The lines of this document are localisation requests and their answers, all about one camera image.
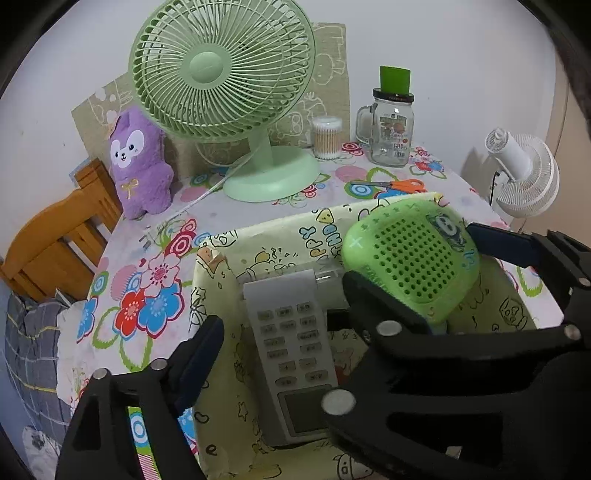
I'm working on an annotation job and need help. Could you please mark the cotton swab container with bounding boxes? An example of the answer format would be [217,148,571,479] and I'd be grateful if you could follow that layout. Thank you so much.
[311,116,343,161]

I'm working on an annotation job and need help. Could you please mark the glass jar mug green lid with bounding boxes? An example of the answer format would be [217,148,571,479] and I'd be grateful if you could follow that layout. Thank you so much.
[355,65,415,167]

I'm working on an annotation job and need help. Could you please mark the white remote control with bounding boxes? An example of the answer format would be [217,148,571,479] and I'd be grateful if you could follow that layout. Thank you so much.
[242,270,345,448]

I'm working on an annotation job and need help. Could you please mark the wooden chair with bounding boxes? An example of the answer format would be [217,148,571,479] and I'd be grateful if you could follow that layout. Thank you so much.
[0,159,124,303]

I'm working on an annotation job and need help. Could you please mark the white spotted cloth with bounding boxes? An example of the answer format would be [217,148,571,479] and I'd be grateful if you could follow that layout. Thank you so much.
[22,425,63,472]

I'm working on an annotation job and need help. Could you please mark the white fan cord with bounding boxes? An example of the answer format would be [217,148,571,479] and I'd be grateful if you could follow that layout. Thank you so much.
[161,152,254,222]

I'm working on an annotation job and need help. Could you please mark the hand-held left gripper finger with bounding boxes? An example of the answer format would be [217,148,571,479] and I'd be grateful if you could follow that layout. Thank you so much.
[55,315,225,480]

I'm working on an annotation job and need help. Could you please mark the white standing fan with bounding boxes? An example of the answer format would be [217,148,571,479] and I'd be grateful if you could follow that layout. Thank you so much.
[484,128,560,219]

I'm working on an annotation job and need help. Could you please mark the plaid grey bedding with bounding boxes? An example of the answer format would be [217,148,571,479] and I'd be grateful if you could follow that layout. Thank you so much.
[0,291,79,462]

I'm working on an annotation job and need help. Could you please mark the yellow fabric storage box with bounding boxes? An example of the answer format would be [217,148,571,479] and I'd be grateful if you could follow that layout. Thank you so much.
[187,191,568,480]

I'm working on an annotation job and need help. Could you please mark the beige door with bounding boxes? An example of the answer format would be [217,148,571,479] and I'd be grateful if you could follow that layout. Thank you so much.
[545,78,591,241]

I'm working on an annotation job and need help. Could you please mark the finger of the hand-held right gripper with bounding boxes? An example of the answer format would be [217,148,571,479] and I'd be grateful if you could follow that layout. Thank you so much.
[322,271,555,480]
[465,223,591,352]

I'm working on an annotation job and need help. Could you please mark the orange handled scissors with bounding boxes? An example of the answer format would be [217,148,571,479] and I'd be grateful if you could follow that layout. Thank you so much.
[349,179,428,193]

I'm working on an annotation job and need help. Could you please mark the green desk fan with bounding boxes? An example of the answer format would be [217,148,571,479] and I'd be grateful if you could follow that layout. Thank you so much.
[128,0,321,202]

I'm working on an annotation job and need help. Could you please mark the green perforated panda pouch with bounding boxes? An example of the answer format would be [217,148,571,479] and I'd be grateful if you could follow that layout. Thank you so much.
[341,199,481,326]

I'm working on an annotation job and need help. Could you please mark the purple plush toy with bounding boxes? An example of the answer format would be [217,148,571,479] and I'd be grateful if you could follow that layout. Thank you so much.
[108,105,176,220]

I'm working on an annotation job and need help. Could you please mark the patterned cardboard board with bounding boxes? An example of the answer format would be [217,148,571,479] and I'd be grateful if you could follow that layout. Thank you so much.
[71,22,351,185]

